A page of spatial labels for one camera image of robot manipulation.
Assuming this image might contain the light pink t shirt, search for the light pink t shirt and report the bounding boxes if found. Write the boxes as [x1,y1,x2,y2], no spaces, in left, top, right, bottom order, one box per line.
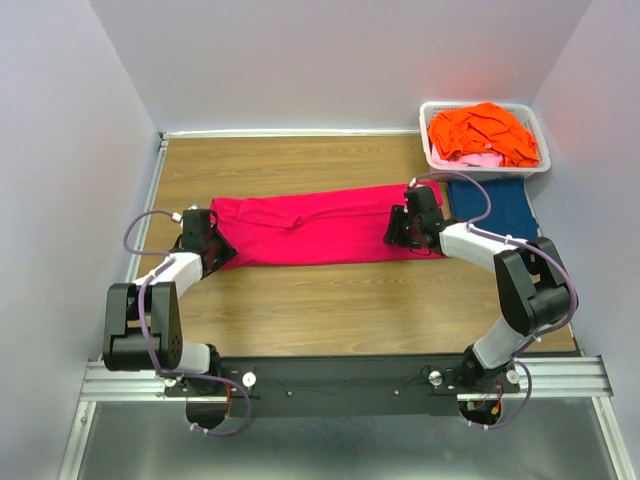
[431,148,503,168]

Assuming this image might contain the aluminium front frame rail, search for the aluminium front frame rail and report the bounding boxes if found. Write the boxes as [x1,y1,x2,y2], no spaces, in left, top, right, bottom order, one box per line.
[80,356,613,402]

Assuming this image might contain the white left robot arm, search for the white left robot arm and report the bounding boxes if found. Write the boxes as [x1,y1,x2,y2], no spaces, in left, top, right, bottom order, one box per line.
[103,226,237,395]

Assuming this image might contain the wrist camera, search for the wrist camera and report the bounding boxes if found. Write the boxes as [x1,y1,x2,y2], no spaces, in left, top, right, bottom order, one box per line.
[171,208,218,251]
[404,185,444,226]

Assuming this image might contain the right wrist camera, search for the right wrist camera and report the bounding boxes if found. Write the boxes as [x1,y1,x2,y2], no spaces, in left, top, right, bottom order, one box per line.
[404,185,444,226]

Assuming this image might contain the folded blue t shirt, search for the folded blue t shirt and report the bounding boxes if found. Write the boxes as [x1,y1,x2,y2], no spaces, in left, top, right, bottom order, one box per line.
[447,179,539,240]

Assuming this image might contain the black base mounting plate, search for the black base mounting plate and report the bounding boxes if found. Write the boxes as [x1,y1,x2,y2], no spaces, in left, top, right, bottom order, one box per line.
[165,354,520,418]

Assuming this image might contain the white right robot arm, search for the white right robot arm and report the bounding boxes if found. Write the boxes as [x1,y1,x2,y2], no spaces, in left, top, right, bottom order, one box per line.
[384,205,578,392]

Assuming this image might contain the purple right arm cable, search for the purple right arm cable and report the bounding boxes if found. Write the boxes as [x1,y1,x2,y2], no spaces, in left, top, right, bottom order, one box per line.
[409,170,581,431]

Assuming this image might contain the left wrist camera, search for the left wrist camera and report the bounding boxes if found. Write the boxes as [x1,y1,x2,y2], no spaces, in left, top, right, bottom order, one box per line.
[171,208,218,251]

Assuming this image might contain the orange t shirt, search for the orange t shirt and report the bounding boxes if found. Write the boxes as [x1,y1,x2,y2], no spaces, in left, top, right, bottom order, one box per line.
[427,102,540,168]

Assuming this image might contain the white plastic laundry basket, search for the white plastic laundry basket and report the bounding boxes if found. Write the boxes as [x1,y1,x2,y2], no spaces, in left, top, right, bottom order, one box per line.
[419,101,551,180]

